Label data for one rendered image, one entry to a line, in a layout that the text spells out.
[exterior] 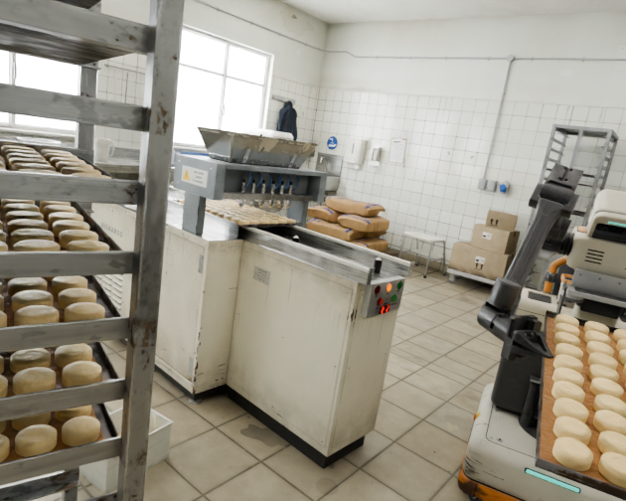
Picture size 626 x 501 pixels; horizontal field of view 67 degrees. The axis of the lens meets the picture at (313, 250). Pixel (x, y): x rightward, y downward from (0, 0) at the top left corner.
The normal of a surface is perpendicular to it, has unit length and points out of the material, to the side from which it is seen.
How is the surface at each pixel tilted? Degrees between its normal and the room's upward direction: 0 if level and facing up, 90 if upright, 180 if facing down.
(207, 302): 90
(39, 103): 90
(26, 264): 90
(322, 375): 90
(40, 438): 0
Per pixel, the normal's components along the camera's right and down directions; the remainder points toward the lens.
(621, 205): -0.18, -0.62
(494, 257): -0.56, 0.07
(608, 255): -0.45, 0.28
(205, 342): 0.73, 0.25
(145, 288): 0.56, 0.26
